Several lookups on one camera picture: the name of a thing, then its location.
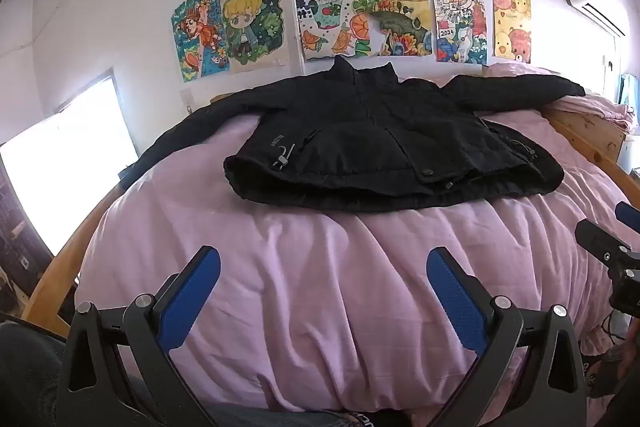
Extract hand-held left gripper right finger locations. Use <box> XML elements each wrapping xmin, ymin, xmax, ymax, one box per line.
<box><xmin>425</xmin><ymin>247</ymin><xmax>588</xmax><ymax>427</ymax></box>

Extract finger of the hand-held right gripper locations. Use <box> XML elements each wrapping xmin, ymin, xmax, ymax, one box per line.
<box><xmin>575</xmin><ymin>219</ymin><xmax>640</xmax><ymax>269</ymax></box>
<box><xmin>615</xmin><ymin>201</ymin><xmax>640</xmax><ymax>234</ymax></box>

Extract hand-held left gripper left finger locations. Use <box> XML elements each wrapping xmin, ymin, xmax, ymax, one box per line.
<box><xmin>56</xmin><ymin>245</ymin><xmax>223</xmax><ymax>427</ymax></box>

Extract black padded jacket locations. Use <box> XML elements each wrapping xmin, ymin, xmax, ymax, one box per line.
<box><xmin>120</xmin><ymin>56</ymin><xmax>587</xmax><ymax>214</ymax></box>

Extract pink duvet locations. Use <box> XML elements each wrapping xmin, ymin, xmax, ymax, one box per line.
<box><xmin>75</xmin><ymin>67</ymin><xmax>640</xmax><ymax>413</ymax></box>

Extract pink folded blanket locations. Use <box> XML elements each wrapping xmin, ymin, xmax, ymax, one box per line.
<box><xmin>545</xmin><ymin>92</ymin><xmax>638</xmax><ymax>133</ymax></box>

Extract blue cloth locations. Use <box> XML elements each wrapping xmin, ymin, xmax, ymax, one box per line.
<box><xmin>620</xmin><ymin>74</ymin><xmax>640</xmax><ymax>108</ymax></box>

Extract dark brown cabinet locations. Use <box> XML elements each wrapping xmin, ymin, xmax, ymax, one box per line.
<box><xmin>0</xmin><ymin>157</ymin><xmax>56</xmax><ymax>323</ymax></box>

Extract bright window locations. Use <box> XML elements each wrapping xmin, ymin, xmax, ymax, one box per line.
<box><xmin>0</xmin><ymin>70</ymin><xmax>141</xmax><ymax>258</ymax></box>

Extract person's leg in grey jeans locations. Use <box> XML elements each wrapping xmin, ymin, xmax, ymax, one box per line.
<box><xmin>0</xmin><ymin>321</ymin><xmax>151</xmax><ymax>427</ymax></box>

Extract pink bears drawing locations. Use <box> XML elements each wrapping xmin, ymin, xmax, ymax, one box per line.
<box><xmin>491</xmin><ymin>0</ymin><xmax>532</xmax><ymax>64</ymax></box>

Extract flying girl drawing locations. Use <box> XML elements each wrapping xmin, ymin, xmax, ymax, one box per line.
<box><xmin>171</xmin><ymin>0</ymin><xmax>232</xmax><ymax>84</ymax></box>

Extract city doodle drawing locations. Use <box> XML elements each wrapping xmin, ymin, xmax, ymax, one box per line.
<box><xmin>430</xmin><ymin>0</ymin><xmax>489</xmax><ymax>66</ymax></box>

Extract blond child drawing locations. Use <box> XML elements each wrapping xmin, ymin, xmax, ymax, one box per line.
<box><xmin>220</xmin><ymin>0</ymin><xmax>292</xmax><ymax>74</ymax></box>

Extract colourful landscape drawing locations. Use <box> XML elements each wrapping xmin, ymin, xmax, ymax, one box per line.
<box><xmin>361</xmin><ymin>0</ymin><xmax>434</xmax><ymax>58</ymax></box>

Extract oranges drawing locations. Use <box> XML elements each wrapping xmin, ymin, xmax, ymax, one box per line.
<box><xmin>294</xmin><ymin>0</ymin><xmax>374</xmax><ymax>61</ymax></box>

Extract wooden bed frame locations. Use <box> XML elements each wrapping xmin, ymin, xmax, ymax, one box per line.
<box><xmin>22</xmin><ymin>104</ymin><xmax>640</xmax><ymax>338</ymax></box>

